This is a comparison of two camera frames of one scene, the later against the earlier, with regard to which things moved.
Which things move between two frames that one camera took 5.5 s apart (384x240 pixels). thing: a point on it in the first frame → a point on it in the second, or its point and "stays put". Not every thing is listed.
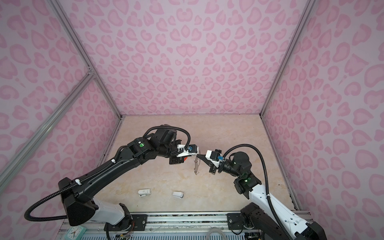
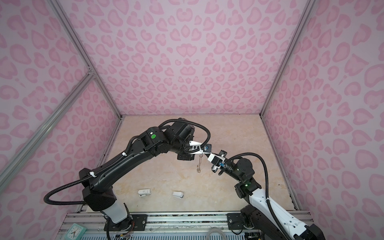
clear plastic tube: x=215 y=229 stays put
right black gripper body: x=214 y=170 stays put
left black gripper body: x=175 y=159 → x=187 y=156
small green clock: x=75 y=233 stays put
